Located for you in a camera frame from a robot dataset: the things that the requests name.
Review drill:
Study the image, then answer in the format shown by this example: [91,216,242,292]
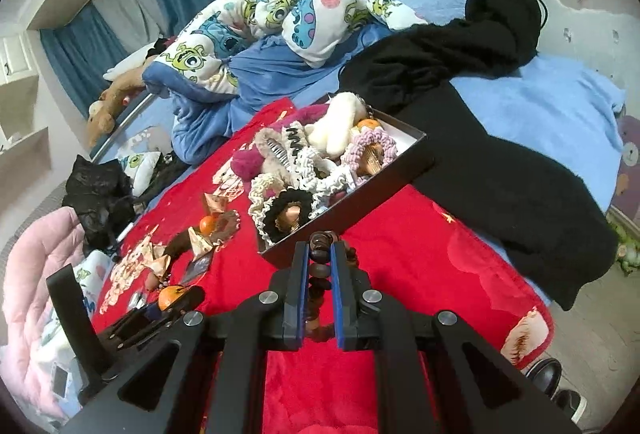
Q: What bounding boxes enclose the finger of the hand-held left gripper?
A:
[167,287,207,321]
[102,301,171,354]

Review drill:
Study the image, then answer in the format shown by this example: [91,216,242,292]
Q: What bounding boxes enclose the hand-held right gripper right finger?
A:
[330,240,586,434]

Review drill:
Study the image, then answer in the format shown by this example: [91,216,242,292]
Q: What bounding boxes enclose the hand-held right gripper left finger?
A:
[62,240,310,434]

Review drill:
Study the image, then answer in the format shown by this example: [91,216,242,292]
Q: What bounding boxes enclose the brown beaded bracelet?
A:
[306,230,361,340]

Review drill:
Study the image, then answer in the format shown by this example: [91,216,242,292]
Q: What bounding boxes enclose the black storage box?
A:
[247,92,436,270]

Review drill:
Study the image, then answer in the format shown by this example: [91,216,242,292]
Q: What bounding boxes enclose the white printed cushion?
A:
[74,250,119,318]

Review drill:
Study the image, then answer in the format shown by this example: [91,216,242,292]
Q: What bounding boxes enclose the copper foil ornament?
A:
[186,227,217,258]
[201,191,231,217]
[149,241,176,288]
[212,210,242,246]

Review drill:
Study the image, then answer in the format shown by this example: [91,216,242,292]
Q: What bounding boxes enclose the pink quilt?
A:
[0,207,101,425]

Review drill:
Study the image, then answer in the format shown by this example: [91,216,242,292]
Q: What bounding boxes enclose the red printed blanket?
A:
[90,97,556,434]

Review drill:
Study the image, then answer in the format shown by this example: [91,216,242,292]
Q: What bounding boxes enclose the black scrunchie cream trim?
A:
[259,188,329,245]

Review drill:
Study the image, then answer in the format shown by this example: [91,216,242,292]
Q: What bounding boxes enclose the cream ruffled scrunchie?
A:
[247,173,289,228]

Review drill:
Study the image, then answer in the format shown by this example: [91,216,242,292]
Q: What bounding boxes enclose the white ruffled scrunchie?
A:
[312,167,362,211]
[295,147,347,181]

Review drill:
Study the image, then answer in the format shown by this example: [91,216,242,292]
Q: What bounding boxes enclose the dark cloth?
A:
[145,153,194,205]

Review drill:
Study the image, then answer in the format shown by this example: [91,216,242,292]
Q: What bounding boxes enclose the black plastic bag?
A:
[62,155,136,255]

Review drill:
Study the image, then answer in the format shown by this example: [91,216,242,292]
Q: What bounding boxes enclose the gold hair clip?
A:
[357,141,386,175]

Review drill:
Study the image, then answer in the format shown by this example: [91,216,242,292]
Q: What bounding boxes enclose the magenta fluffy scrunchie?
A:
[231,148,271,180]

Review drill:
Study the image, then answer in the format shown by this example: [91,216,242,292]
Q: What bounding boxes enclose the green monster print pillow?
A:
[117,151,162,196]

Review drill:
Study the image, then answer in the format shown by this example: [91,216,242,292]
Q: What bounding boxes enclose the black zigzag hair clip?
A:
[286,125,307,156]

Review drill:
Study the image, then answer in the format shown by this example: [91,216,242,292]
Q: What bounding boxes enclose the lavender crochet scrunchie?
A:
[342,127,401,176]

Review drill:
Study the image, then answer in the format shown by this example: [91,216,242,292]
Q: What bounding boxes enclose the beige fluffy hair claw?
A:
[255,128,301,178]

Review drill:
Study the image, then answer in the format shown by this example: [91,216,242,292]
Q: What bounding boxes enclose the white shelf unit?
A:
[0,34,54,175]

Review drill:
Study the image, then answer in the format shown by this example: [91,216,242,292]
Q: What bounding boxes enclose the cream fluffy scrunchie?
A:
[304,92,369,158]

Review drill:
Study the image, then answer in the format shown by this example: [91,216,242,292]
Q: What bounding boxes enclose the dark pink fluffy scrunchie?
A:
[285,107,329,130]

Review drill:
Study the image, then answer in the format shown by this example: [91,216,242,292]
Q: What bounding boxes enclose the black hooded garment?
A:
[339,0,620,312]

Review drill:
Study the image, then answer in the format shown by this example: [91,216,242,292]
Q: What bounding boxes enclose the brown plush toy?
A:
[86,64,151,148]

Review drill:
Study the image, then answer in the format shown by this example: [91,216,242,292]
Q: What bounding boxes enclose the black leather shoe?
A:
[555,389,589,425]
[525,358,564,398]

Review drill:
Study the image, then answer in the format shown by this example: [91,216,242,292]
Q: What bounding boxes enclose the light blue blanket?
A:
[340,0,627,215]

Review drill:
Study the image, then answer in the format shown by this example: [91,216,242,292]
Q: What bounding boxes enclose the cartoon printed quilt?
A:
[142,0,429,165]

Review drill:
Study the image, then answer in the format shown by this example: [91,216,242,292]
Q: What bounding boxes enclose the small green toy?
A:
[617,234,640,273]

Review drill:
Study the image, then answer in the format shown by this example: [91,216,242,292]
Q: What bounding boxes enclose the white sheer curtain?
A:
[92,0,169,53]

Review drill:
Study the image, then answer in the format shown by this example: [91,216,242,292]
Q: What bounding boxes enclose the purple cartoon bed cover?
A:
[607,111,640,226]

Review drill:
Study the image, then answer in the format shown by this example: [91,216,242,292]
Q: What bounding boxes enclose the grey bed rail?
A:
[90,92,161,163]

